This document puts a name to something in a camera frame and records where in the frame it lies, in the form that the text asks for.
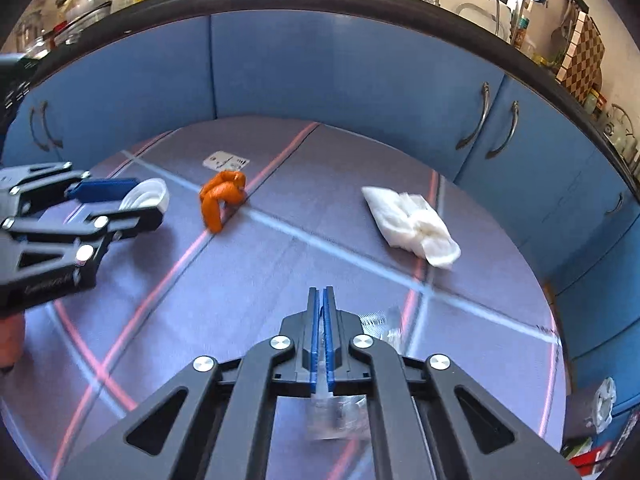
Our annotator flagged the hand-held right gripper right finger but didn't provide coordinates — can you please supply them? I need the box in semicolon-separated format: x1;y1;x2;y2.
322;286;576;480

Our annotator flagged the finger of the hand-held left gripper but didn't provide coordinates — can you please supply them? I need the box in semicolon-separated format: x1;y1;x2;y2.
0;162;142;216
0;204;166;278

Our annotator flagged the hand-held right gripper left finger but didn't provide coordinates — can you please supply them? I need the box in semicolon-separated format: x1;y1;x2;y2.
57;287;323;480

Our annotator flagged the white bottle cap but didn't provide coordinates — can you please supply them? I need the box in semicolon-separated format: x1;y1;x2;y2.
120;178;170;216

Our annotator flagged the clear plastic packaging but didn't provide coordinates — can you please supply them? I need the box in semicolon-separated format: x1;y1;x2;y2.
307;305;403;443

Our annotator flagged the grey trash bin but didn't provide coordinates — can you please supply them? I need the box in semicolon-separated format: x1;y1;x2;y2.
587;376;618;433

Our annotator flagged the person's left hand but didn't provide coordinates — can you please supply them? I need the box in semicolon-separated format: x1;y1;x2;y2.
0;310;27;373

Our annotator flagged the blue cabinet door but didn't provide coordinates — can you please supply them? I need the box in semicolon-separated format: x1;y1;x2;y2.
42;15;217;161
542;150;640;296
4;80;48;166
209;10;507;183
452;74;628;281

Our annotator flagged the orange twisted wrapper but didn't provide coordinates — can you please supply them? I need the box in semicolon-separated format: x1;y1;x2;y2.
199;170;247;233

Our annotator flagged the crumpled white tissue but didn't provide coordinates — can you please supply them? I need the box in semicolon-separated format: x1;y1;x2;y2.
361;186;462;268

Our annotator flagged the row of countertop jars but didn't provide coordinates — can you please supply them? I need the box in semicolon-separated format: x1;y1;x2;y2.
17;0;196;58

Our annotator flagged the black kitchen countertop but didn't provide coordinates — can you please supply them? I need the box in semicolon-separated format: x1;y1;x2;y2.
15;0;640;186

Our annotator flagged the red box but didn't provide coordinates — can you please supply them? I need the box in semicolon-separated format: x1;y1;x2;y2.
565;447;616;476

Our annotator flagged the pale green kettle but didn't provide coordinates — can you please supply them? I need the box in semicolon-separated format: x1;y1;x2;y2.
602;102;638;158

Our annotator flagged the checkered board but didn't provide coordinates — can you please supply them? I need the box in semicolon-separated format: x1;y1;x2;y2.
557;15;606;106

